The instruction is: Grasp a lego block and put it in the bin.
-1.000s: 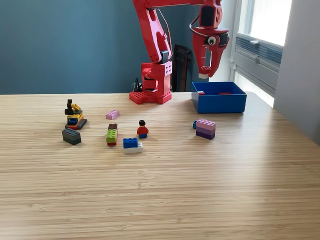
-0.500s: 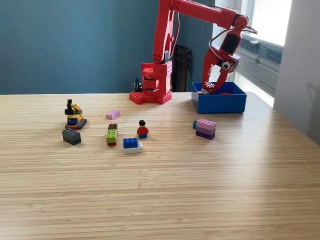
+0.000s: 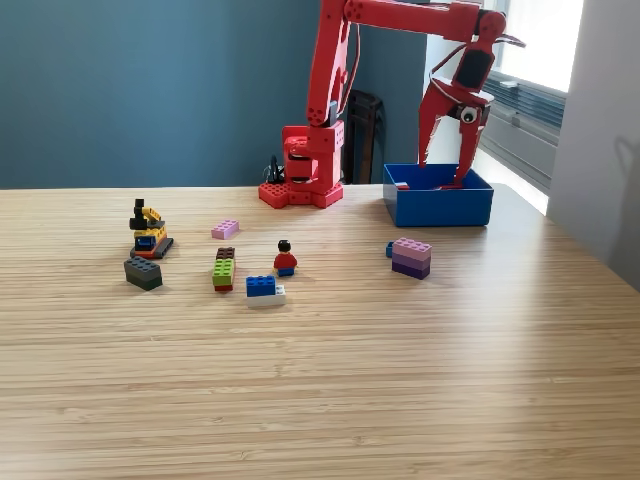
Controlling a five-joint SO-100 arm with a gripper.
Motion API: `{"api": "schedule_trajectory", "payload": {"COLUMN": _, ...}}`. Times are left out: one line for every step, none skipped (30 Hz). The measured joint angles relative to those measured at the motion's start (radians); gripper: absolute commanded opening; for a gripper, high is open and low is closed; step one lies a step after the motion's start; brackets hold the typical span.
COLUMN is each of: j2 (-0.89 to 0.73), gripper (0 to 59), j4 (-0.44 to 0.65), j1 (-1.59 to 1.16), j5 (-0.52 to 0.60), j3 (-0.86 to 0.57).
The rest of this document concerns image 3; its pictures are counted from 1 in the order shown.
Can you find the pink purple brick stack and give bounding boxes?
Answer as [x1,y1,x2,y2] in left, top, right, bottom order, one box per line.
[390,236,434,281]

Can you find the toy figure red shirt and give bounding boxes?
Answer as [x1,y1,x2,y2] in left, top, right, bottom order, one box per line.
[271,239,300,279]

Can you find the yellow toy digger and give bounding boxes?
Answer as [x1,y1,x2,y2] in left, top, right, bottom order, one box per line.
[128,198,175,260]

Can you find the blue plastic bin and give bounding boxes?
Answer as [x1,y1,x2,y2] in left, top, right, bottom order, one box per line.
[383,162,495,229]

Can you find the black chair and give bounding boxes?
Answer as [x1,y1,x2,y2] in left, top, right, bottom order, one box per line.
[342,88,388,185]

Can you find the grey window vent grille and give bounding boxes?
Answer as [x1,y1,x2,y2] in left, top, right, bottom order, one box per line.
[482,68,568,132]

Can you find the blue on white brick stack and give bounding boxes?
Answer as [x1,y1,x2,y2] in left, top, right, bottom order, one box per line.
[245,275,288,308]

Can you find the green brown red brick stack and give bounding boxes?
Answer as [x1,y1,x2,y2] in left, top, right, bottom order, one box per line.
[211,246,237,293]

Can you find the dark grey brick stack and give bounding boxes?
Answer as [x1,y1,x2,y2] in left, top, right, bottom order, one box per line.
[123,256,164,292]

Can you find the white window frame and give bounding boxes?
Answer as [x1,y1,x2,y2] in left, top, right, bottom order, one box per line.
[458,0,585,204]

